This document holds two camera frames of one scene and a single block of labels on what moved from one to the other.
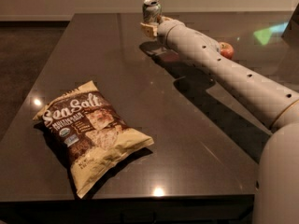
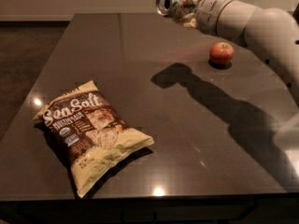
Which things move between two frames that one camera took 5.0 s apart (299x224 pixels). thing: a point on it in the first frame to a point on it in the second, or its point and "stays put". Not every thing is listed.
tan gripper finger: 165,19 to 190,20
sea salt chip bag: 92,134 stays put
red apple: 226,49 stays put
